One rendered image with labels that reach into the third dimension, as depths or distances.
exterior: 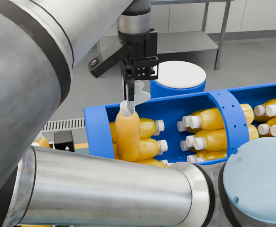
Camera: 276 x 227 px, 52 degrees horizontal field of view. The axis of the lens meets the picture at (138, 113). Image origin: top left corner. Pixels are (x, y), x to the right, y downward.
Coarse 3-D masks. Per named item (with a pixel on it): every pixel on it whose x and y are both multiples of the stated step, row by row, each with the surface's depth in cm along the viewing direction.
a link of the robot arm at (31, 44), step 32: (0, 0) 17; (32, 0) 19; (64, 0) 21; (96, 0) 23; (128, 0) 29; (0, 32) 16; (32, 32) 17; (64, 32) 20; (96, 32) 24; (0, 64) 15; (32, 64) 16; (64, 64) 19; (0, 96) 15; (32, 96) 17; (64, 96) 21; (0, 128) 16; (32, 128) 18; (0, 160) 16
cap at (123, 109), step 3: (123, 102) 75; (126, 102) 75; (120, 105) 74; (123, 105) 74; (126, 105) 74; (120, 108) 74; (123, 108) 73; (126, 108) 73; (123, 111) 73; (126, 111) 73
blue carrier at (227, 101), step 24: (168, 96) 91; (192, 96) 92; (216, 96) 88; (240, 96) 107; (264, 96) 111; (96, 120) 79; (168, 120) 106; (240, 120) 83; (96, 144) 75; (168, 144) 107; (240, 144) 83
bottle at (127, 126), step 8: (120, 112) 75; (120, 120) 75; (128, 120) 75; (136, 120) 76; (120, 128) 76; (128, 128) 75; (136, 128) 77; (120, 136) 78; (128, 136) 77; (136, 136) 79; (120, 144) 81; (128, 144) 80; (136, 144) 81; (120, 152) 83; (128, 152) 82; (136, 152) 84; (128, 160) 85
